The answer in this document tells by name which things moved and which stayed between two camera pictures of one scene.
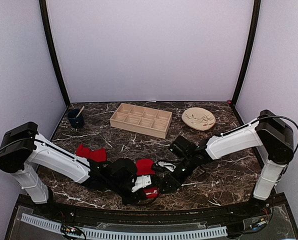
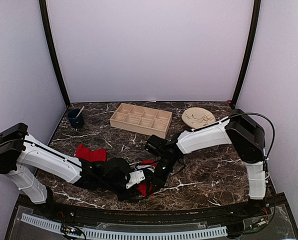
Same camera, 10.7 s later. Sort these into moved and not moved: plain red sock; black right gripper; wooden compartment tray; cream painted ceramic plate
Moved: black right gripper
Not moved: cream painted ceramic plate; plain red sock; wooden compartment tray
